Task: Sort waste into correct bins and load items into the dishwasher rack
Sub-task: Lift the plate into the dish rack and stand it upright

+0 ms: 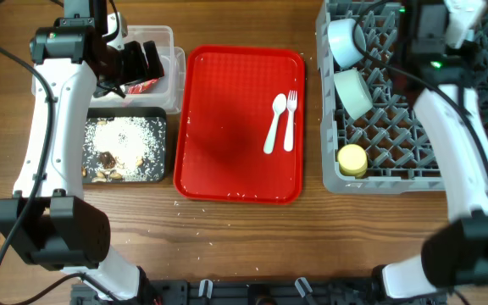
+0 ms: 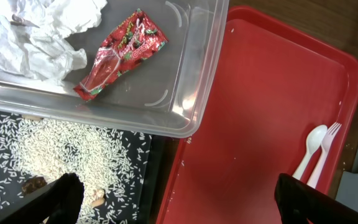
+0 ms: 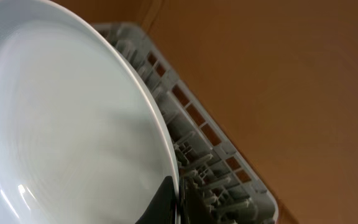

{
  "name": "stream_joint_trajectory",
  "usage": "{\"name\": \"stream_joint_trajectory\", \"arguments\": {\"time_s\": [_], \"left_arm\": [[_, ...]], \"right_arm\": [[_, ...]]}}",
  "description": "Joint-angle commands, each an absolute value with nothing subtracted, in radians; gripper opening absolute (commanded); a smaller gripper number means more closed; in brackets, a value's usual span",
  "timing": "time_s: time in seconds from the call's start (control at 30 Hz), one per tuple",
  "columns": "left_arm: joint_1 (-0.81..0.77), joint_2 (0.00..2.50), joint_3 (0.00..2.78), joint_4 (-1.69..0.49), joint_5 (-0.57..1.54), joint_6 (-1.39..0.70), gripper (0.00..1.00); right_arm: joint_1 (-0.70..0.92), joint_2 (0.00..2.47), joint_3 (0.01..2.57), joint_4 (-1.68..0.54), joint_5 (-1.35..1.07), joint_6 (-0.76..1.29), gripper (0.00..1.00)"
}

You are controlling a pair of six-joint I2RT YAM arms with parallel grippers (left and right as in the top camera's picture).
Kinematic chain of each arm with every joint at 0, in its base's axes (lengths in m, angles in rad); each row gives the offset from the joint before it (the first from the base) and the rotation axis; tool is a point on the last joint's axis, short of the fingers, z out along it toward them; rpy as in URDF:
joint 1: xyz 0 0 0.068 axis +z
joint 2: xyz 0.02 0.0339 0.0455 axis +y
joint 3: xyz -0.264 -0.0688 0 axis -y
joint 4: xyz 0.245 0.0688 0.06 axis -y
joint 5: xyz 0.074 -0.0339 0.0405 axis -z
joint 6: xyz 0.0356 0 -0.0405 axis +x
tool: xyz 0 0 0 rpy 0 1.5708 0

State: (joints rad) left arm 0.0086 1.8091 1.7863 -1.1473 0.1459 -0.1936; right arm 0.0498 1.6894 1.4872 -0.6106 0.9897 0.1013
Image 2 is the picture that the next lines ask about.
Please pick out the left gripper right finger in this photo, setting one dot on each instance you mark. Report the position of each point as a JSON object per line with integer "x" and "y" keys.
{"x": 300, "y": 203}

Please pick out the white plastic fork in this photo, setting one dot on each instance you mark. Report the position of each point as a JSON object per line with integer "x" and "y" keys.
{"x": 325, "y": 146}

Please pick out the red snack wrapper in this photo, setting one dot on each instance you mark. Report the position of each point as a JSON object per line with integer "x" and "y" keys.
{"x": 134, "y": 40}

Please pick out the white plastic spoon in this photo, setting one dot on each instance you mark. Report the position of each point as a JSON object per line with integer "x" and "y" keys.
{"x": 313, "y": 141}

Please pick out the food scraps and rice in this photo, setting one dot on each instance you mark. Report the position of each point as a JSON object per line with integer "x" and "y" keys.
{"x": 64, "y": 158}

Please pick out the red serving tray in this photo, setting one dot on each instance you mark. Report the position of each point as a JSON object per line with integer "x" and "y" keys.
{"x": 273, "y": 85}

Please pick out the black plastic tray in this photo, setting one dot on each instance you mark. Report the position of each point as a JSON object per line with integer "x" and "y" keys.
{"x": 73, "y": 174}

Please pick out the white napkin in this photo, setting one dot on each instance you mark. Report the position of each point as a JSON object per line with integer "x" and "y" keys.
{"x": 33, "y": 36}

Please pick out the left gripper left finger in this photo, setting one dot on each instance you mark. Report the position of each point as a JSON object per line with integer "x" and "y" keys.
{"x": 58, "y": 202}

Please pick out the clear plastic bin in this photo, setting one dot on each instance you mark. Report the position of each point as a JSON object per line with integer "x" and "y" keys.
{"x": 164, "y": 95}

